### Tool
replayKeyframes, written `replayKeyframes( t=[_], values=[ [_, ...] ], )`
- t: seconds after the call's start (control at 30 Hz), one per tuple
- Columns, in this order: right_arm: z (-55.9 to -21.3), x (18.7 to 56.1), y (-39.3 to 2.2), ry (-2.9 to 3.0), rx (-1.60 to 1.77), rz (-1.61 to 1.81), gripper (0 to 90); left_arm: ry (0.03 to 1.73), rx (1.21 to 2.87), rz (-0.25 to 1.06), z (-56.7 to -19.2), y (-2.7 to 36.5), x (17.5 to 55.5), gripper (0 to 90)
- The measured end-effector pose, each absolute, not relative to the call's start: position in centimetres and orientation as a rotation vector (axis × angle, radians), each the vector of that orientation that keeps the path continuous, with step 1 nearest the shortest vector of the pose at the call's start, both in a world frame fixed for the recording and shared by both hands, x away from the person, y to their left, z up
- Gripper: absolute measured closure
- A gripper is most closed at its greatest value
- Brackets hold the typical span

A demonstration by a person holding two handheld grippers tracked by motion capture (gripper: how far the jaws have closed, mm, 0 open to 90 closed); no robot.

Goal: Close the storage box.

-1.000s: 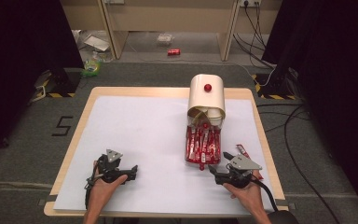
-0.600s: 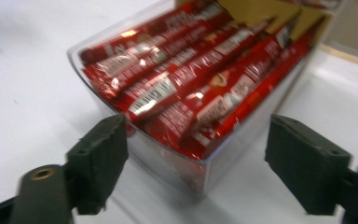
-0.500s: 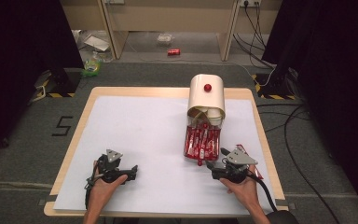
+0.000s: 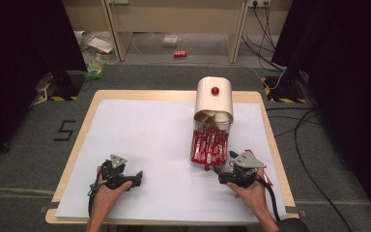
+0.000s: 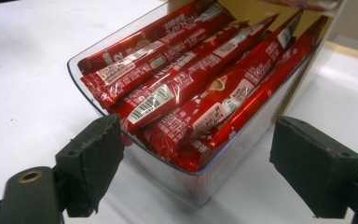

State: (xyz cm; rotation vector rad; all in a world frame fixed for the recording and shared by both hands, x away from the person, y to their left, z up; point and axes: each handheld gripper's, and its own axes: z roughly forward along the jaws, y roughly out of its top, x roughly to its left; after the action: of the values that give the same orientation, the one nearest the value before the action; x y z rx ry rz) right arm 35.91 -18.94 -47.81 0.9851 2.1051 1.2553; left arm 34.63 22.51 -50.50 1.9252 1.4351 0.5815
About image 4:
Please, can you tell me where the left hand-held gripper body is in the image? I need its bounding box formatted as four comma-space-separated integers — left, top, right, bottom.
100, 154, 128, 190

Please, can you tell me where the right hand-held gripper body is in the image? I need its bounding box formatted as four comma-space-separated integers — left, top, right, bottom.
230, 150, 268, 189

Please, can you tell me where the clear canister with white lid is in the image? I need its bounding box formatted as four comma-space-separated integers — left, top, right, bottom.
189, 75, 235, 172

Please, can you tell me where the person's left hand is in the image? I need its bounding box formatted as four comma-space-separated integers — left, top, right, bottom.
92, 165, 133, 217

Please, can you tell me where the person's right hand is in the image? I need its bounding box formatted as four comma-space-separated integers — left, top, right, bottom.
226, 168, 271, 218

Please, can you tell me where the bundle of red stick packets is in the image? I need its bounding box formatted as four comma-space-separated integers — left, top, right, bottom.
190, 128, 229, 165

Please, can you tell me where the white paper cup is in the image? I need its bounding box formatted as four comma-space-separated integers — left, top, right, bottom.
213, 110, 233, 131

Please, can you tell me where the white table sheet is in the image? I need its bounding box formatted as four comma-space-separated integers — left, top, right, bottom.
55, 99, 288, 224

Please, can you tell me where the brown paper cup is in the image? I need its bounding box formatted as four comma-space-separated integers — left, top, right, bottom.
195, 110, 218, 129

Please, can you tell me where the stand base with hazard tape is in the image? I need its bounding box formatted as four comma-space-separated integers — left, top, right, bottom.
36, 72, 85, 102
260, 74, 307, 104

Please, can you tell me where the black rounded object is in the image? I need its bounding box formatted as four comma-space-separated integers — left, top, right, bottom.
276, 217, 311, 232

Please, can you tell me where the wooden table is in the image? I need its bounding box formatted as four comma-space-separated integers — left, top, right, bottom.
44, 89, 300, 226

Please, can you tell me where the green plastic bag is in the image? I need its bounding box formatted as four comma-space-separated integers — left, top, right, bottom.
83, 53, 108, 81

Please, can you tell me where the clear plastic food box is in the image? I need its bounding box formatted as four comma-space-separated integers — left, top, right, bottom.
161, 34, 182, 48

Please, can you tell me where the pile of white packaging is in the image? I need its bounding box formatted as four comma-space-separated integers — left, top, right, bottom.
74, 30, 116, 56

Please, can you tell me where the black curtain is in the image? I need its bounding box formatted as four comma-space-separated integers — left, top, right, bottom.
0, 0, 88, 163
271, 0, 371, 228

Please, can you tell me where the beige wooden desk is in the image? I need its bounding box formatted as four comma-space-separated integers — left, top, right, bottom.
61, 0, 251, 65

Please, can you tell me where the left gripper dark cable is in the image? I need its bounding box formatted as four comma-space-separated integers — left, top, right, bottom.
87, 165, 108, 218

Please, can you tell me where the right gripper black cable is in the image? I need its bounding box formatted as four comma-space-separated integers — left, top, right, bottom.
254, 175, 282, 224

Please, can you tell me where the long black floor cable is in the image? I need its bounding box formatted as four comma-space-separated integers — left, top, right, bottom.
294, 107, 356, 232

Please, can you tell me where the thin white floor cable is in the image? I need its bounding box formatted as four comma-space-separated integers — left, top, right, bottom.
128, 41, 287, 91

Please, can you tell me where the bundle of black wall cables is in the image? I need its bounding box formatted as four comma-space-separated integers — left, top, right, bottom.
241, 2, 288, 73

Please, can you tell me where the white wall socket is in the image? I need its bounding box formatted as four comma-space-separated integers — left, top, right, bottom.
248, 0, 271, 9

